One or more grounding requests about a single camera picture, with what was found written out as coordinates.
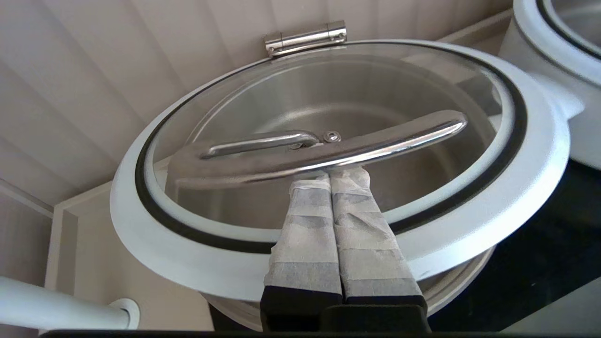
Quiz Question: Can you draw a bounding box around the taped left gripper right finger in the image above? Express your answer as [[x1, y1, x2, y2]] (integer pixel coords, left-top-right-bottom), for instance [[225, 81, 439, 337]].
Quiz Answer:
[[329, 168, 429, 313]]

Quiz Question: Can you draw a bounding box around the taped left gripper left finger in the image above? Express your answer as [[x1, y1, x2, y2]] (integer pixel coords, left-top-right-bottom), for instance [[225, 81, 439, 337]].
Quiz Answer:
[[260, 175, 344, 331]]

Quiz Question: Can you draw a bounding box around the white support pole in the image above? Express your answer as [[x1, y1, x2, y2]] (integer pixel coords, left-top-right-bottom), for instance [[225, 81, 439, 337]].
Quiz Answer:
[[0, 276, 140, 331]]

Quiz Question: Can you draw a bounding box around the white round pot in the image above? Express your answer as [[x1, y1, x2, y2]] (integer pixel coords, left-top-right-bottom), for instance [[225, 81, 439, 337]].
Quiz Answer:
[[499, 14, 601, 169], [162, 56, 505, 331]]

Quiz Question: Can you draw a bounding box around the wide black glass hob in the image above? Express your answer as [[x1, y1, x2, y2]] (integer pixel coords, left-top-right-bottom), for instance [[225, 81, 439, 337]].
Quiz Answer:
[[427, 160, 601, 331]]

